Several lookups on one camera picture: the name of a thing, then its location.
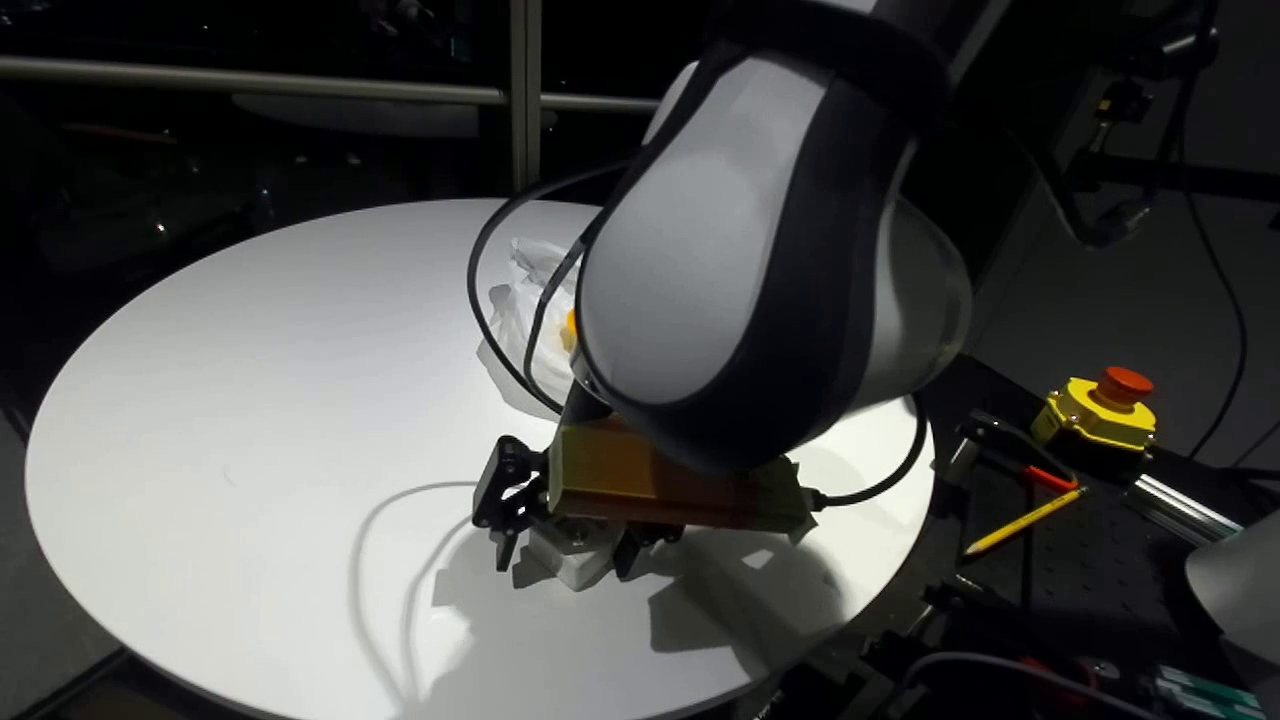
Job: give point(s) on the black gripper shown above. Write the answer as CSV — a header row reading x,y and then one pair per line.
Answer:
x,y
510,481

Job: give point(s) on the small yellow bottle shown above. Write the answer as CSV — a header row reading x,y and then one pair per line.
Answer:
x,y
571,328

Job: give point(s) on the white plastic bag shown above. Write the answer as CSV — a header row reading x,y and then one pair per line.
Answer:
x,y
525,315

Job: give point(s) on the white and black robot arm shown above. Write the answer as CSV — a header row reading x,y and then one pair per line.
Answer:
x,y
761,243

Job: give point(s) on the yellow pencil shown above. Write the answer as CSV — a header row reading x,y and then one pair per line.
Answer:
x,y
1027,523

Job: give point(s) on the yellow emergency stop button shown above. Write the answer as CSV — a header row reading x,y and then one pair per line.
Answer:
x,y
1098,406

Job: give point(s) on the horizontal metal railing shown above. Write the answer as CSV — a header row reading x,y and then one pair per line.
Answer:
x,y
265,80

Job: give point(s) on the aluminium profile bar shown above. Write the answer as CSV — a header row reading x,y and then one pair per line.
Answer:
x,y
1186,508

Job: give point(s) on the white lamp shade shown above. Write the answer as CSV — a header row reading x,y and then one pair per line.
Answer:
x,y
1242,587

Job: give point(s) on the light grey window post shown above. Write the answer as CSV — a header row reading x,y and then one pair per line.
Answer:
x,y
525,92

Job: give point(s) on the black camera stand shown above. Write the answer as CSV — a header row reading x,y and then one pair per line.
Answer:
x,y
1135,120

